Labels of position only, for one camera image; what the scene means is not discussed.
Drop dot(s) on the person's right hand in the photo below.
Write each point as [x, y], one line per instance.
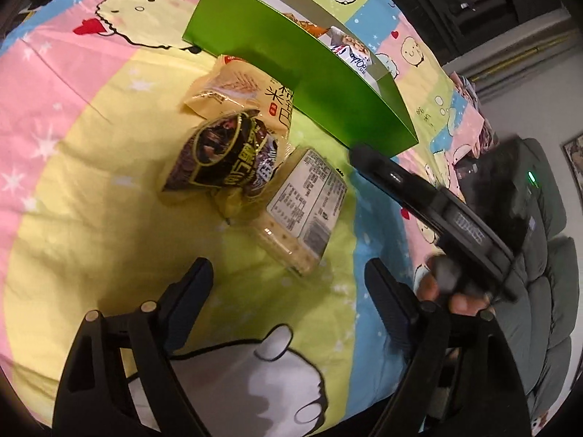
[438, 285]

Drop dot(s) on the clear cracker packet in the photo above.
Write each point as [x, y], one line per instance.
[294, 217]

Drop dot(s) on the orange panda snack packet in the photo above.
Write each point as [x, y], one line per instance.
[309, 27]

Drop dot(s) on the dark brown gold snack bag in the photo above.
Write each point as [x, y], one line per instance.
[235, 150]

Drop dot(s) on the white red blue snack bag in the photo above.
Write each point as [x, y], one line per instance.
[349, 49]

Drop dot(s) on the grey sofa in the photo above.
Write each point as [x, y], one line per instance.
[539, 323]

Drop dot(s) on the colourful cartoon bed sheet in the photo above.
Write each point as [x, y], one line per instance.
[91, 114]

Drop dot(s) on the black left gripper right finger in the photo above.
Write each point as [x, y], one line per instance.
[486, 397]

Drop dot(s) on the green cardboard box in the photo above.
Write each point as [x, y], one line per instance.
[354, 108]

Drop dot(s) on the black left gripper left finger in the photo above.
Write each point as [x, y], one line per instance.
[118, 379]

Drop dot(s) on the yellow rice cracker bag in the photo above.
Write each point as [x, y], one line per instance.
[236, 85]

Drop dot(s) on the framed wall picture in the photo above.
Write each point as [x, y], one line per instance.
[573, 150]

